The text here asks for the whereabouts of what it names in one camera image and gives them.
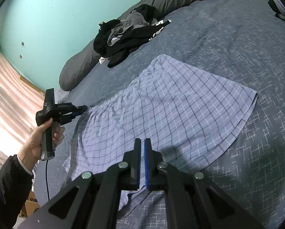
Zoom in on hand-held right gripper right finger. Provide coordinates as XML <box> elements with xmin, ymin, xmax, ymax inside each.
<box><xmin>144</xmin><ymin>138</ymin><xmax>264</xmax><ymax>229</ymax></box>

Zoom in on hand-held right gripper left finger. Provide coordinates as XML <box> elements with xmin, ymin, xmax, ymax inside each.
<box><xmin>19</xmin><ymin>138</ymin><xmax>142</xmax><ymax>229</ymax></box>

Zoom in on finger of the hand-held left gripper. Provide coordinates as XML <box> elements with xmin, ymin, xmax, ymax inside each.
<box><xmin>63</xmin><ymin>111</ymin><xmax>84</xmax><ymax>125</ymax></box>
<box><xmin>70</xmin><ymin>105</ymin><xmax>88</xmax><ymax>114</ymax></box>

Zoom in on light blue plaid shorts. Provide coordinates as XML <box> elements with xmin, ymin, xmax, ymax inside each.
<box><xmin>62</xmin><ymin>54</ymin><xmax>258</xmax><ymax>217</ymax></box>

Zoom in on person's left forearm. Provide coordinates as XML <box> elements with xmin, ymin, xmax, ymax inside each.
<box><xmin>0</xmin><ymin>154</ymin><xmax>34</xmax><ymax>229</ymax></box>

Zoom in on person's left hand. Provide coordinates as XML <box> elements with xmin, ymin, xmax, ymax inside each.
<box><xmin>17</xmin><ymin>119</ymin><xmax>65</xmax><ymax>171</ymax></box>

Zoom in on light grey duvet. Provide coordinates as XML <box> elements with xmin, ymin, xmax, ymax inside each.
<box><xmin>54</xmin><ymin>87</ymin><xmax>71</xmax><ymax>103</ymax></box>

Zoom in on long dark grey pillow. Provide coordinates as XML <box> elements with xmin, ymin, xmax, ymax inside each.
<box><xmin>59</xmin><ymin>0</ymin><xmax>229</xmax><ymax>91</ymax></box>

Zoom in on pink curtain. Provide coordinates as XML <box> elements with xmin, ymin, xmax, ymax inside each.
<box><xmin>0</xmin><ymin>49</ymin><xmax>46</xmax><ymax>179</ymax></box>

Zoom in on black garment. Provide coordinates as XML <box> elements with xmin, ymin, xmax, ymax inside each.
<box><xmin>93</xmin><ymin>4</ymin><xmax>171</xmax><ymax>68</ymax></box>

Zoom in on cardboard box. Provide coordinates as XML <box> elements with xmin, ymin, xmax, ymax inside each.
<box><xmin>21</xmin><ymin>191</ymin><xmax>40</xmax><ymax>218</ymax></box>

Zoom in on grey garment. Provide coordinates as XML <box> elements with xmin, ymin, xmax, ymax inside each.
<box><xmin>107</xmin><ymin>11</ymin><xmax>150</xmax><ymax>46</ymax></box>

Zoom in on blue patterned bed sheet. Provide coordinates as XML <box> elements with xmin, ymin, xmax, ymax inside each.
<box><xmin>33</xmin><ymin>0</ymin><xmax>285</xmax><ymax>229</ymax></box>

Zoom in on wooden window frame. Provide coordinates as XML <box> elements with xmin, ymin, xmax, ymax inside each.
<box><xmin>19</xmin><ymin>76</ymin><xmax>46</xmax><ymax>93</ymax></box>

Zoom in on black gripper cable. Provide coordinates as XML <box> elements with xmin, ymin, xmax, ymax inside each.
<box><xmin>44</xmin><ymin>160</ymin><xmax>50</xmax><ymax>201</ymax></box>

